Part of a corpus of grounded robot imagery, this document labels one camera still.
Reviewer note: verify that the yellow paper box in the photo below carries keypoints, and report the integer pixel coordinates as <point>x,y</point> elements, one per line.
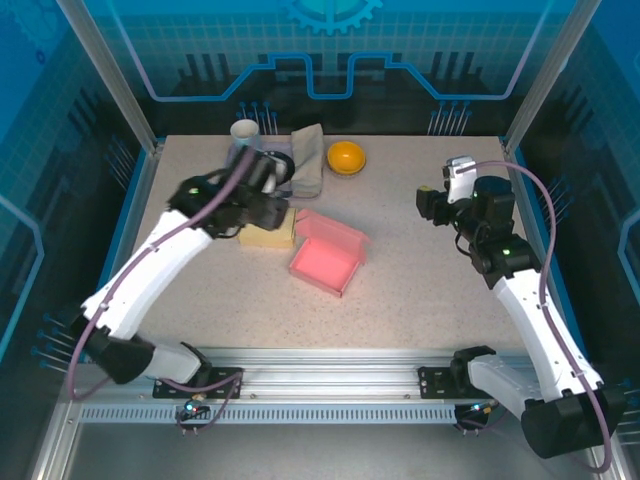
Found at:
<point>265,239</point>

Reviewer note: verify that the pink paper box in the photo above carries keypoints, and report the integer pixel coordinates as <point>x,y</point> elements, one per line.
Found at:
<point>325,262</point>

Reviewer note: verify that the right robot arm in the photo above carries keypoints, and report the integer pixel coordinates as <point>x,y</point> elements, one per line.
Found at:
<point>530,320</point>

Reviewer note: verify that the black plate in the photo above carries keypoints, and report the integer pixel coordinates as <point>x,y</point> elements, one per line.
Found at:
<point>287,167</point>

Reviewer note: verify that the grey folded cloth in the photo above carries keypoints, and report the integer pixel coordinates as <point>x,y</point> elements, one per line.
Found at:
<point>307,155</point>

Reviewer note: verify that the lavender plastic tray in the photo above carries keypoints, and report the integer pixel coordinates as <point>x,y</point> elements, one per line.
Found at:
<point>282,147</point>

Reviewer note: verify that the light blue mug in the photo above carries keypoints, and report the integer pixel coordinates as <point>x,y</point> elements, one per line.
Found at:
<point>244,130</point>

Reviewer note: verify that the yellow bowl with patterned outside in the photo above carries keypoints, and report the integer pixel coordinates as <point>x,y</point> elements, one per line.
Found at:
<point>345,156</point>

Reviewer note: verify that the small lit connector module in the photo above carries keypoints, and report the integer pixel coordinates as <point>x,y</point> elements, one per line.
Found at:
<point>192,407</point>
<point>480,407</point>

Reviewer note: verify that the metal base pan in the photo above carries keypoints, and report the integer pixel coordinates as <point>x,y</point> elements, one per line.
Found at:
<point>325,455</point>

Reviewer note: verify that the aluminium table side rail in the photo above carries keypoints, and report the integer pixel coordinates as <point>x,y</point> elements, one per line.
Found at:
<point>526,210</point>
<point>137,210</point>

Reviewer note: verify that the aluminium frame post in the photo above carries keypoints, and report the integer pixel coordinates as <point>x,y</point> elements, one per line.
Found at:
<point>550,70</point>
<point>107,70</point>

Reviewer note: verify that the aluminium mounting rail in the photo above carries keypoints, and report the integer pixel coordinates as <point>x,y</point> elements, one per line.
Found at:
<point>325,372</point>

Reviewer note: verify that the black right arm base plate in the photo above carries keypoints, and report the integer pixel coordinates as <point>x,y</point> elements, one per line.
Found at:
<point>432,382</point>

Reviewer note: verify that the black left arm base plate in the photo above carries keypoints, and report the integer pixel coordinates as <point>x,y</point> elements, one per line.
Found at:
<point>225,382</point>

